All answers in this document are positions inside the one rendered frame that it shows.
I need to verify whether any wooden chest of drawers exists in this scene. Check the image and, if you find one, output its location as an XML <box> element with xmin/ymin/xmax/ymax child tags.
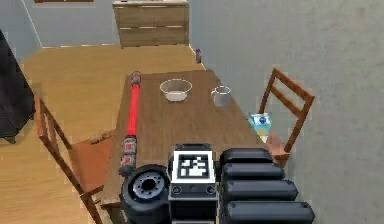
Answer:
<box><xmin>112</xmin><ymin>0</ymin><xmax>191</xmax><ymax>48</ymax></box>

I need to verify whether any brown wooden chair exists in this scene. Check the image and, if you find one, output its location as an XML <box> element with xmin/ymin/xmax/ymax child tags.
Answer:
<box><xmin>34</xmin><ymin>95</ymin><xmax>116</xmax><ymax>224</ymax></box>
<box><xmin>258</xmin><ymin>67</ymin><xmax>316</xmax><ymax>168</ymax></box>

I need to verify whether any brown wooden table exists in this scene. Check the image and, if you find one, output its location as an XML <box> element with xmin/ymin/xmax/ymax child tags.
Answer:
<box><xmin>100</xmin><ymin>69</ymin><xmax>268</xmax><ymax>214</ymax></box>

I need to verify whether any white bowl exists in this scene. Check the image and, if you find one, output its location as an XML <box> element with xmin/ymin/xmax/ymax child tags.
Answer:
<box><xmin>159</xmin><ymin>78</ymin><xmax>194</xmax><ymax>103</ymax></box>

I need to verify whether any grey mug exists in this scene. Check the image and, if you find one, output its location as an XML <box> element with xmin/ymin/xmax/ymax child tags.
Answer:
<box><xmin>210</xmin><ymin>85</ymin><xmax>233</xmax><ymax>108</ymax></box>

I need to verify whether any black armchair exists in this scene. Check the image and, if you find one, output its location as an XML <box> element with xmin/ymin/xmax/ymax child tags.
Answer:
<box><xmin>0</xmin><ymin>29</ymin><xmax>36</xmax><ymax>145</ymax></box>

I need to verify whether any blue and white box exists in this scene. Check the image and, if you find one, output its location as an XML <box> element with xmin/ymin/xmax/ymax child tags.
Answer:
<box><xmin>247</xmin><ymin>112</ymin><xmax>273</xmax><ymax>138</ymax></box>

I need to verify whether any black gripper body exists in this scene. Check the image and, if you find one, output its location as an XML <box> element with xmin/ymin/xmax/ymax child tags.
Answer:
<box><xmin>119</xmin><ymin>164</ymin><xmax>172</xmax><ymax>224</ymax></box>

